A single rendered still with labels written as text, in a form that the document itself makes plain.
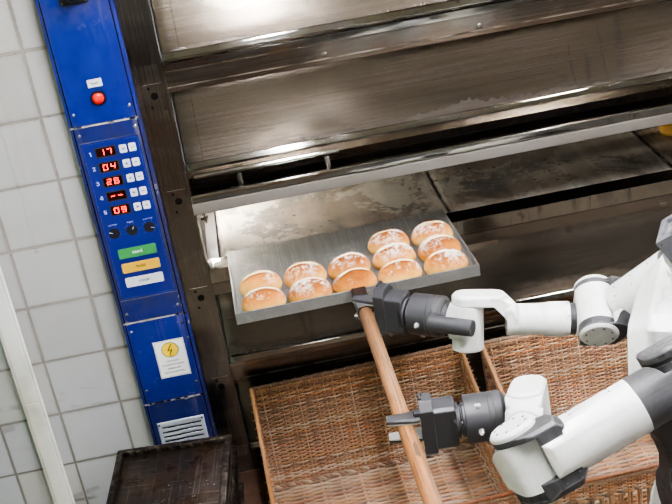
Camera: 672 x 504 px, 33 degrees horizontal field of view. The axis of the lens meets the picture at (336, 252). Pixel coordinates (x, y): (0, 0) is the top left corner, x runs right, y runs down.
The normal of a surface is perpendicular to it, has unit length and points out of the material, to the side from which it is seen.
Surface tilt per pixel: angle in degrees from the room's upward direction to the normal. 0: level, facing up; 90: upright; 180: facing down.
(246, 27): 70
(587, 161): 0
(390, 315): 90
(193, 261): 90
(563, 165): 0
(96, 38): 90
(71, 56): 90
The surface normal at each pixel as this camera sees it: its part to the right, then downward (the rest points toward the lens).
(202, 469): -0.15, -0.88
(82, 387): 0.14, 0.43
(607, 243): 0.07, 0.10
